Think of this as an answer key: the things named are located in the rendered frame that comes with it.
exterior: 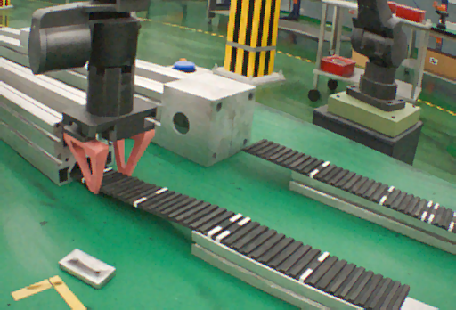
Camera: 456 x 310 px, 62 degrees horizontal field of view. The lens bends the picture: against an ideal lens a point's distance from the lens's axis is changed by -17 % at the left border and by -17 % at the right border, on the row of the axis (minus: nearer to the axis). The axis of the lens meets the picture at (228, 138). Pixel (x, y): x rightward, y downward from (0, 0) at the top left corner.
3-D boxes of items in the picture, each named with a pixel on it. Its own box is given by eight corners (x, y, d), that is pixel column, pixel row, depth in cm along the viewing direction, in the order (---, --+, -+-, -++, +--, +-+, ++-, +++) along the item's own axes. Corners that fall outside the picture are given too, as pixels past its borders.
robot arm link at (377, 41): (397, 74, 86) (378, 67, 90) (403, 28, 82) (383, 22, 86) (378, 77, 80) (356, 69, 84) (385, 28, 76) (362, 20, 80)
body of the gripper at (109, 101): (61, 126, 48) (61, 63, 45) (122, 107, 55) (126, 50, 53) (92, 142, 44) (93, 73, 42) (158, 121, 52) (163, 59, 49)
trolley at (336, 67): (418, 116, 363) (435, 9, 324) (410, 132, 319) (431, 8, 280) (319, 85, 410) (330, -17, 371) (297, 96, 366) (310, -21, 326)
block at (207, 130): (257, 142, 70) (265, 84, 67) (207, 167, 61) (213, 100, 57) (212, 126, 75) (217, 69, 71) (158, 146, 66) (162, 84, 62)
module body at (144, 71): (202, 129, 73) (207, 78, 70) (158, 146, 66) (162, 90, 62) (7, 53, 115) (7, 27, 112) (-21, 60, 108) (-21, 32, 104)
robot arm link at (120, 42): (150, 11, 45) (126, 6, 49) (93, 14, 40) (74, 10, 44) (144, 72, 47) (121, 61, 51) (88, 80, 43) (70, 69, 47)
